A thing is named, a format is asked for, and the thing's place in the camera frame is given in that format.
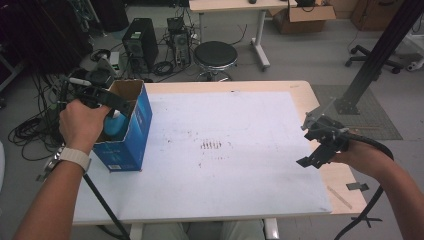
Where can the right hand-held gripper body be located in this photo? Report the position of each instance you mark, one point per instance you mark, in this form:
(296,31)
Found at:
(325,128)

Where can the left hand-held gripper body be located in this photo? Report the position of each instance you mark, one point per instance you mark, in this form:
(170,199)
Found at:
(95,85)

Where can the blue bottle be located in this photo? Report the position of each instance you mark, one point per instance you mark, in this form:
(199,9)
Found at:
(115,125)

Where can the blue cardboard box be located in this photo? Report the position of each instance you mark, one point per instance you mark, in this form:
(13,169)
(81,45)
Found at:
(133,140)

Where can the person's right hand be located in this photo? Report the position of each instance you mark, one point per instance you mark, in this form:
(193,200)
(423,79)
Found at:
(358,156)

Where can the person's left hand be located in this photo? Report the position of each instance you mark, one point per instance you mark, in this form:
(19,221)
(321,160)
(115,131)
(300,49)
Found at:
(81,125)

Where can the light wooden table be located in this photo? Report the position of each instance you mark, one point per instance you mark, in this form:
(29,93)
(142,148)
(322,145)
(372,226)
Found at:
(320,96)

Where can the thin wooden stick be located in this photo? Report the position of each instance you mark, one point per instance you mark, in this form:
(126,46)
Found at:
(339,197)

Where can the black tape piece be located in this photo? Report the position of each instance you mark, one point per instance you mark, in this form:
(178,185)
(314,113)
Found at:
(357,186)

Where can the dark grey floor mat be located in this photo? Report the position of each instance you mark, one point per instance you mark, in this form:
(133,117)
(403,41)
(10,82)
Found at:
(380,116)

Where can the black computer tower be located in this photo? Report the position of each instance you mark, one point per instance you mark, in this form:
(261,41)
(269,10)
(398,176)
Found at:
(140,43)

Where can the white band wristwatch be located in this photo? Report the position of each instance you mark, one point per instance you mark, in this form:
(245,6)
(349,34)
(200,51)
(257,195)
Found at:
(75,156)

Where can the dark curtain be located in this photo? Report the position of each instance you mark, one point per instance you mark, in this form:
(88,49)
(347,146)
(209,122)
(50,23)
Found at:
(40,30)

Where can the black office chair base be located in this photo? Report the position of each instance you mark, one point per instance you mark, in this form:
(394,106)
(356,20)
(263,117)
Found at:
(373,60)

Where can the small open computer case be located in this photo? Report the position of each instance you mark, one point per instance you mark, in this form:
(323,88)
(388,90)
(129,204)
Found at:
(180,40)

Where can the black metal stand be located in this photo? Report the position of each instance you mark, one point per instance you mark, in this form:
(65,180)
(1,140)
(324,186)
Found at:
(376,56)

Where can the white mat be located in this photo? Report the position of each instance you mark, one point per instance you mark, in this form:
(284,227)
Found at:
(216,166)

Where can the black round stool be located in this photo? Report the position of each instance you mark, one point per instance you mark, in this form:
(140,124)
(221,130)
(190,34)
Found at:
(215,55)

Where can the open brown cardboard box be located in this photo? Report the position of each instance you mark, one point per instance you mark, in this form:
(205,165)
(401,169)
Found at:
(303,20)

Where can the closed brown cardboard box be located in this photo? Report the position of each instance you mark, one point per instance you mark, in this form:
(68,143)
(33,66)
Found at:
(376,15)

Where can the white-legged wooden desk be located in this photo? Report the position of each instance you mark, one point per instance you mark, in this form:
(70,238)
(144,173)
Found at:
(240,5)

